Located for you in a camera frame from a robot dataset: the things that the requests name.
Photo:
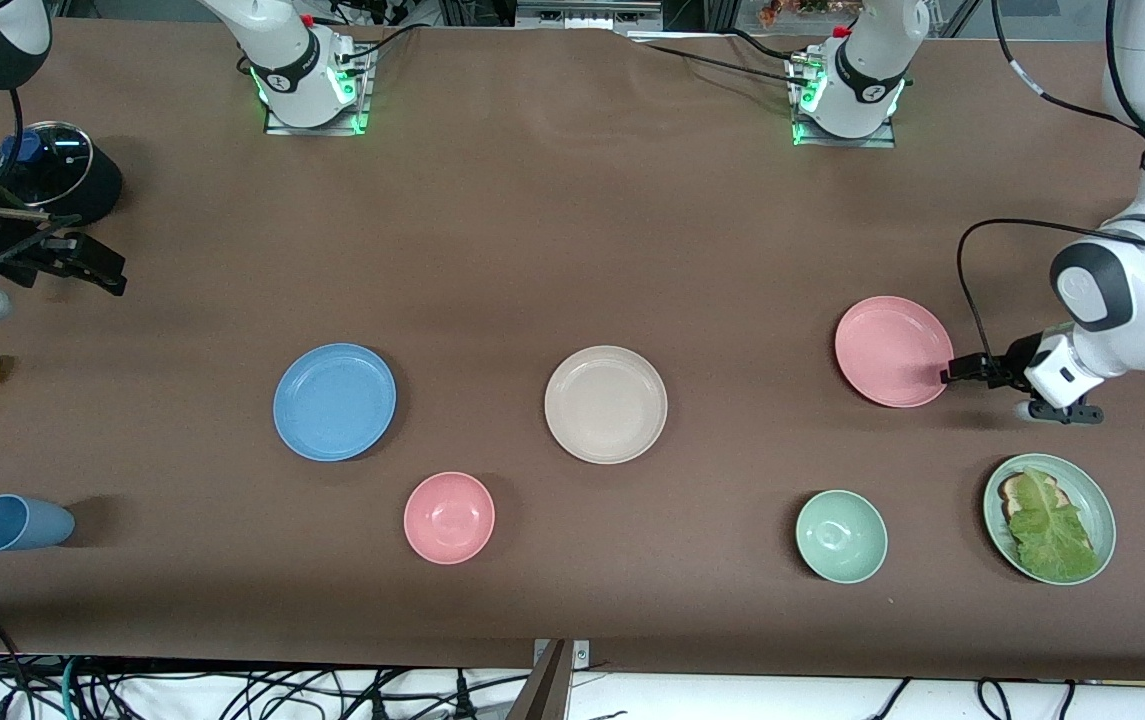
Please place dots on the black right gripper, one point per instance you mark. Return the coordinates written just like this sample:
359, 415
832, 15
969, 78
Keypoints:
0, 243

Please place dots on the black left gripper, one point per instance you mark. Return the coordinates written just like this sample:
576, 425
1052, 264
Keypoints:
1014, 361

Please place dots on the pink plate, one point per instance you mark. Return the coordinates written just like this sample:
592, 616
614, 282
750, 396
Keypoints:
894, 352

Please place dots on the blue plate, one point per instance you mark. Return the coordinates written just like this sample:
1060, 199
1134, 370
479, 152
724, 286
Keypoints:
334, 402

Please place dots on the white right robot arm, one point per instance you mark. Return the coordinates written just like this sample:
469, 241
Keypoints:
297, 60

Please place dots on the glass lid blue knob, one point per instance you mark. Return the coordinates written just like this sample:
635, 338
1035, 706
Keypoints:
57, 160

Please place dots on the toasted bread slice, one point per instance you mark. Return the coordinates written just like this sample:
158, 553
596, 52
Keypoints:
1012, 490

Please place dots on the green plate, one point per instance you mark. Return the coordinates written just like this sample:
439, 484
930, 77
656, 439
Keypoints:
1097, 500

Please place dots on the green lettuce leaf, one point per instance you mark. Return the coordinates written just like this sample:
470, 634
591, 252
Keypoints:
1052, 530

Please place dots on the green bowl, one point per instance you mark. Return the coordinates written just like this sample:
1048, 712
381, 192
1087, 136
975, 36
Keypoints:
841, 536

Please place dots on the blue cup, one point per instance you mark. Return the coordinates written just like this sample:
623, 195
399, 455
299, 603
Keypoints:
22, 523

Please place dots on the beige plate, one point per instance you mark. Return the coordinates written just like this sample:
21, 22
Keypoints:
605, 405

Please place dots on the orange flower bunch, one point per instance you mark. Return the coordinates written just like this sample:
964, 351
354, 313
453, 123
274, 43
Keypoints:
782, 12

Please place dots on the pink bowl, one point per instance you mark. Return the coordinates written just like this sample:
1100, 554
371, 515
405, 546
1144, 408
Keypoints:
449, 518

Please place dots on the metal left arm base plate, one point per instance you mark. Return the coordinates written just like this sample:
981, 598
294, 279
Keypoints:
842, 143

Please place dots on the metal table edge bracket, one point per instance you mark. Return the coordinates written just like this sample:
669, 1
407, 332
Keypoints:
582, 655

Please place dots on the aluminium frame beam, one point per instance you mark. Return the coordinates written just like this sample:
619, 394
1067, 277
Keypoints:
582, 15

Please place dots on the dark brown post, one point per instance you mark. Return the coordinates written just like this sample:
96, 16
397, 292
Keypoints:
544, 690

